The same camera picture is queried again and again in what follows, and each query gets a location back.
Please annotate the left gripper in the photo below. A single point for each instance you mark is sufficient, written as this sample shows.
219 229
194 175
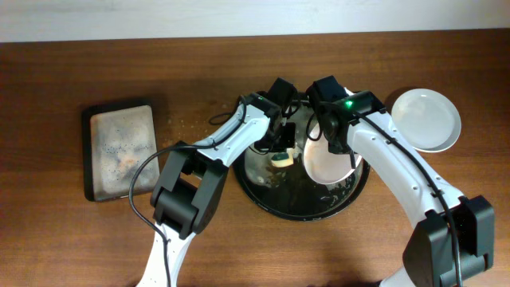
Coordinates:
281 143

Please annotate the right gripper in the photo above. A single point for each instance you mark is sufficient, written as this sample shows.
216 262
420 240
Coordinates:
337 144

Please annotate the green yellow sponge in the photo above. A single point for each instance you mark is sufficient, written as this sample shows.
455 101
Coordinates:
282 159

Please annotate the white plate bottom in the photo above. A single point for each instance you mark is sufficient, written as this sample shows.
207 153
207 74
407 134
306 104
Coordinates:
324 167

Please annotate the white plate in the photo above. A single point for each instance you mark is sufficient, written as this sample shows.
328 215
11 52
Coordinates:
324 167
439 144

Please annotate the pale blue plate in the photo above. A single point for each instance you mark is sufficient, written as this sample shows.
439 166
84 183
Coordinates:
420 114

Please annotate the white plate top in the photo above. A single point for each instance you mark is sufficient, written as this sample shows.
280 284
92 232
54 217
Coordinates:
439 144

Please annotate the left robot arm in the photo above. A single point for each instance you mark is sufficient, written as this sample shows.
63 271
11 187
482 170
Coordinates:
188 190

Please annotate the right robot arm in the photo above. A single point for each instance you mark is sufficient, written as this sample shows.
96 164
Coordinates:
453 237

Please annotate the black round tray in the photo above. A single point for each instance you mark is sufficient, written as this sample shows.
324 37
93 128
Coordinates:
289 192

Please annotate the black rectangular soapy tray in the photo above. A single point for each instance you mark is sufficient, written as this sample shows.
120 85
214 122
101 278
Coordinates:
116 138

